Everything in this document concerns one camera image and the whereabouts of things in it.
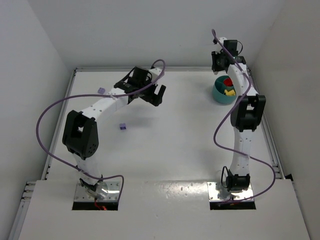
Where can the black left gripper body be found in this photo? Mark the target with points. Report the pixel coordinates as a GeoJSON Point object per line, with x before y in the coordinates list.
{"type": "Point", "coordinates": [149, 94]}

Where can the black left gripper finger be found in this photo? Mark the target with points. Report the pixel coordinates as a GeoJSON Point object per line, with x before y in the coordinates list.
{"type": "Point", "coordinates": [159, 98]}
{"type": "Point", "coordinates": [151, 96]}

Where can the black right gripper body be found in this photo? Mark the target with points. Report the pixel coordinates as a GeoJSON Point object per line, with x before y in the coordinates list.
{"type": "Point", "coordinates": [216, 63]}

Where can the red lego brick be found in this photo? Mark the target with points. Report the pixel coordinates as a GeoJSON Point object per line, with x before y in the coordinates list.
{"type": "Point", "coordinates": [228, 82]}

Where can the long yellow lego plate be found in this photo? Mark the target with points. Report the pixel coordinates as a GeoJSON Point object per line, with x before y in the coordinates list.
{"type": "Point", "coordinates": [229, 93]}

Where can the purple lego brick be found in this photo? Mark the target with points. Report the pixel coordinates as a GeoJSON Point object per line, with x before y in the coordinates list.
{"type": "Point", "coordinates": [122, 126]}
{"type": "Point", "coordinates": [101, 91]}

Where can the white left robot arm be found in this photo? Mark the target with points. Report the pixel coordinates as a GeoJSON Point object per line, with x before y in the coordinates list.
{"type": "Point", "coordinates": [81, 136]}

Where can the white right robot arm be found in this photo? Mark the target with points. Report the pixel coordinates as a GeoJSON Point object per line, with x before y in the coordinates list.
{"type": "Point", "coordinates": [247, 112]}

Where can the teal round divided container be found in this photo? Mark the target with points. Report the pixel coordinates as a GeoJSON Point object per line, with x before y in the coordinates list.
{"type": "Point", "coordinates": [218, 91]}

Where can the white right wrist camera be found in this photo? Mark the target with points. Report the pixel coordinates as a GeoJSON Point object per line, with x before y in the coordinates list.
{"type": "Point", "coordinates": [219, 43]}

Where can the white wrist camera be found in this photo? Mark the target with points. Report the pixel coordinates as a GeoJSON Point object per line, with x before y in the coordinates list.
{"type": "Point", "coordinates": [219, 43]}
{"type": "Point", "coordinates": [155, 72]}

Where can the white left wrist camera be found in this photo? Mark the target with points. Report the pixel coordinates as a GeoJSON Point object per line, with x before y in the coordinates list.
{"type": "Point", "coordinates": [155, 72]}

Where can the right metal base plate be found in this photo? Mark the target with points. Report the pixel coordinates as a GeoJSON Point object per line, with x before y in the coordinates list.
{"type": "Point", "coordinates": [217, 193]}

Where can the metal base plate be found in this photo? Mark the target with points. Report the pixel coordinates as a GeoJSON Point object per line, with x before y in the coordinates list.
{"type": "Point", "coordinates": [110, 191]}
{"type": "Point", "coordinates": [217, 193]}

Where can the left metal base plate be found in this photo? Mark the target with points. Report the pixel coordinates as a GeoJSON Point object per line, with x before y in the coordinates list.
{"type": "Point", "coordinates": [110, 191]}

